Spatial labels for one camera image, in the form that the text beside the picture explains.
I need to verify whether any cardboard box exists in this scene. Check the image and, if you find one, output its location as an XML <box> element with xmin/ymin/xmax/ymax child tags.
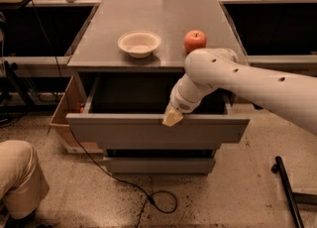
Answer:
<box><xmin>50</xmin><ymin>76</ymin><xmax>102</xmax><ymax>154</ymax></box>

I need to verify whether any black floor cable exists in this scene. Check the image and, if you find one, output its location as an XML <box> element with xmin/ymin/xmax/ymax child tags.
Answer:
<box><xmin>63</xmin><ymin>92</ymin><xmax>178</xmax><ymax>228</ymax></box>

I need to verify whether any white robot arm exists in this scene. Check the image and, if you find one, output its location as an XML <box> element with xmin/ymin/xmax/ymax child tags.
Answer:
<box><xmin>162</xmin><ymin>49</ymin><xmax>317</xmax><ymax>135</ymax></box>

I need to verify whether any person's beige trouser leg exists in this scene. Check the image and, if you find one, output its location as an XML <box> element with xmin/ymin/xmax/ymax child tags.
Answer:
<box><xmin>0</xmin><ymin>140</ymin><xmax>50</xmax><ymax>220</ymax></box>

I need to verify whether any black metal stand leg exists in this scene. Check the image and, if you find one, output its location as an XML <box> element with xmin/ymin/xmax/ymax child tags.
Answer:
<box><xmin>270</xmin><ymin>156</ymin><xmax>304</xmax><ymax>228</ymax></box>

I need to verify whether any white paper bowl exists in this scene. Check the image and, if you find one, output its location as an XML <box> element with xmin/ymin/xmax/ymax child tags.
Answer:
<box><xmin>118</xmin><ymin>31</ymin><xmax>160</xmax><ymax>58</ymax></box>

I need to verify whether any grey top drawer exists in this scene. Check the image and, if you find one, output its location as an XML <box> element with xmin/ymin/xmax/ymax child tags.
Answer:
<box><xmin>66</xmin><ymin>75</ymin><xmax>249</xmax><ymax>150</ymax></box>

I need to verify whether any red apple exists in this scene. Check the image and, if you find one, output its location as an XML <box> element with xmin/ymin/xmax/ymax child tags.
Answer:
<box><xmin>183</xmin><ymin>30</ymin><xmax>207</xmax><ymax>53</ymax></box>

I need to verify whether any grey drawer cabinet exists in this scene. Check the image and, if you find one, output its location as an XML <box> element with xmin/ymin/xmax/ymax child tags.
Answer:
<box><xmin>68</xmin><ymin>0</ymin><xmax>241</xmax><ymax>160</ymax></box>

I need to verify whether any grey lower drawer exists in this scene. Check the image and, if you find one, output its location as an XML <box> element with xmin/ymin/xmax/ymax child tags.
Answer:
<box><xmin>103</xmin><ymin>157</ymin><xmax>215</xmax><ymax>173</ymax></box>

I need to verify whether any grey drawer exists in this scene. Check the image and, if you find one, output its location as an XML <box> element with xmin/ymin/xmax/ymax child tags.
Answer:
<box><xmin>103</xmin><ymin>157</ymin><xmax>215</xmax><ymax>173</ymax></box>
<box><xmin>66</xmin><ymin>75</ymin><xmax>249</xmax><ymax>150</ymax></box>

